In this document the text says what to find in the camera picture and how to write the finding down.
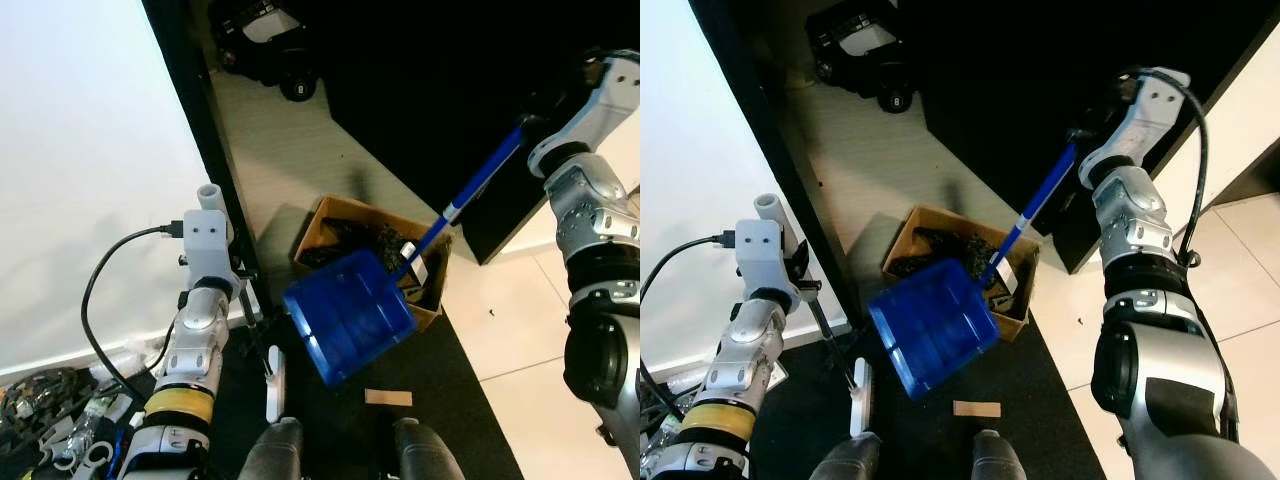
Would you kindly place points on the blue plastic dustpan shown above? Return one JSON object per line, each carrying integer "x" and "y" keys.
{"x": 350, "y": 315}
{"x": 930, "y": 330}

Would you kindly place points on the small tan cardboard piece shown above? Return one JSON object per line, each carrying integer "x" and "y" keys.
{"x": 388, "y": 397}
{"x": 976, "y": 408}

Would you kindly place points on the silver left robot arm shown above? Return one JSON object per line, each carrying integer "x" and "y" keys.
{"x": 195, "y": 340}
{"x": 745, "y": 350}

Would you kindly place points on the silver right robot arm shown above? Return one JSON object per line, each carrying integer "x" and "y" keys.
{"x": 1130, "y": 215}
{"x": 590, "y": 200}

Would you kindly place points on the black floor mat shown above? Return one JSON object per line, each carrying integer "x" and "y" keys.
{"x": 930, "y": 450}
{"x": 340, "y": 440}

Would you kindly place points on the black cabinet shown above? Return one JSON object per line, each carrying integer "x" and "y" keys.
{"x": 1000, "y": 100}
{"x": 430, "y": 100}

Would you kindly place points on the black debris pile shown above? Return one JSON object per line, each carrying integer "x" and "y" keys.
{"x": 950, "y": 250}
{"x": 365, "y": 240}

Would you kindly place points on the brown cardboard box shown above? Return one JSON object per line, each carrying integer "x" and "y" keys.
{"x": 940, "y": 215}
{"x": 350, "y": 207}

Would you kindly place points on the grey left robot leg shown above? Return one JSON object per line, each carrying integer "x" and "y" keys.
{"x": 272, "y": 455}
{"x": 850, "y": 460}

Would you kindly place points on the grey robot leg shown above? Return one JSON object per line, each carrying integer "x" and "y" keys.
{"x": 420, "y": 455}
{"x": 850, "y": 460}
{"x": 272, "y": 455}
{"x": 1000, "y": 460}

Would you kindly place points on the clear plastic bottle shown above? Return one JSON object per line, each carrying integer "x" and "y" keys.
{"x": 90, "y": 425}
{"x": 668, "y": 432}

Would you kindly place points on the black wheeled machine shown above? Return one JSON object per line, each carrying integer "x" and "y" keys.
{"x": 270, "y": 60}
{"x": 860, "y": 65}

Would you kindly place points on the dark patterned bundle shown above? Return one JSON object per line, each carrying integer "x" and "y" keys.
{"x": 35, "y": 395}

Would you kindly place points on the grey right robot leg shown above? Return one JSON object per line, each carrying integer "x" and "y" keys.
{"x": 420, "y": 455}
{"x": 1000, "y": 460}

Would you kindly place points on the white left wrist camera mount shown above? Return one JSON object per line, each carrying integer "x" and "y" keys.
{"x": 762, "y": 255}
{"x": 205, "y": 245}

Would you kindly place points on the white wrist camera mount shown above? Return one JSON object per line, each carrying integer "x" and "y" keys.
{"x": 600, "y": 105}
{"x": 762, "y": 255}
{"x": 205, "y": 245}
{"x": 1150, "y": 110}

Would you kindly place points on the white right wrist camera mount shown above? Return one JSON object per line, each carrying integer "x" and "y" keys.
{"x": 1150, "y": 110}
{"x": 600, "y": 105}

